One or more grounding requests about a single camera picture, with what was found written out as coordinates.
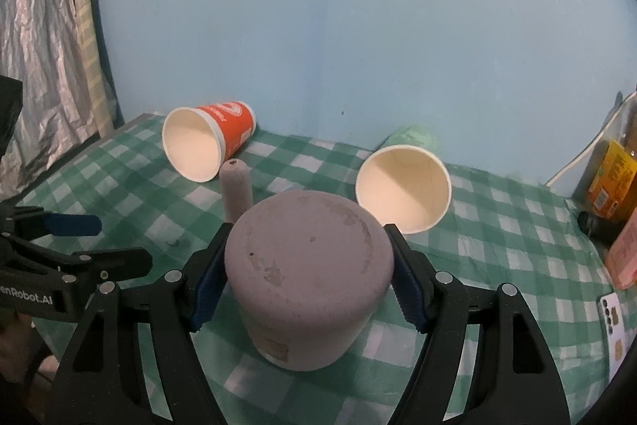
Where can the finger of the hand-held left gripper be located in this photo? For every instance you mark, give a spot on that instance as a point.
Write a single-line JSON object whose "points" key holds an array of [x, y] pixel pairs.
{"points": [[74, 225], [119, 259]]}

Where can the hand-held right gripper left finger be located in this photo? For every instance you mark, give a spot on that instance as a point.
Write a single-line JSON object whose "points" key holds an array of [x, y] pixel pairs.
{"points": [[205, 290]]}

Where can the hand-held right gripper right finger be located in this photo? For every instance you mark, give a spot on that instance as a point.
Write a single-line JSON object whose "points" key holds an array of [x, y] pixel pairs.
{"points": [[409, 288]]}

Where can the grey ceramic cup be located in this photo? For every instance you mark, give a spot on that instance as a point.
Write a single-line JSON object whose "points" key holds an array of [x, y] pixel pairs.
{"points": [[303, 265]]}

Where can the green paper cup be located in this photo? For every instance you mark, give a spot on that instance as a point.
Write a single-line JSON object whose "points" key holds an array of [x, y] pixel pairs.
{"points": [[403, 186]]}

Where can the orange paper cup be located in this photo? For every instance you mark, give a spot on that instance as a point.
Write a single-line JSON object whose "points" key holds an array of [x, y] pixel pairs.
{"points": [[234, 124]]}

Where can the green checked tablecloth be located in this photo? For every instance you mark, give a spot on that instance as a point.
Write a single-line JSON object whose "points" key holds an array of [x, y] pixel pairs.
{"points": [[507, 245]]}

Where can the small dark round object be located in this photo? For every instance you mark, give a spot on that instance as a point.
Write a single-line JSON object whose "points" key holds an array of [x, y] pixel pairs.
{"points": [[584, 221]]}

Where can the silver crinkled curtain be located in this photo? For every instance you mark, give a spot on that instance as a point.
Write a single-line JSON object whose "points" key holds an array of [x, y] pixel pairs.
{"points": [[35, 31]]}

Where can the white smartphone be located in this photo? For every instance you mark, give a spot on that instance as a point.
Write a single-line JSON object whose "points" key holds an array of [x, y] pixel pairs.
{"points": [[612, 330]]}

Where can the pink container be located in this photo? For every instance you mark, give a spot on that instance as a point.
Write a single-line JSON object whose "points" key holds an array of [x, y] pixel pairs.
{"points": [[624, 255]]}

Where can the striped cloth strip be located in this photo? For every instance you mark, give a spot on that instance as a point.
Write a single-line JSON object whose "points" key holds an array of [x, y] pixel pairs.
{"points": [[89, 7]]}

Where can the yellow label bottle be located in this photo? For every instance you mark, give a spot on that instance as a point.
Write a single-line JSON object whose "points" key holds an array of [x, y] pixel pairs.
{"points": [[614, 176]]}

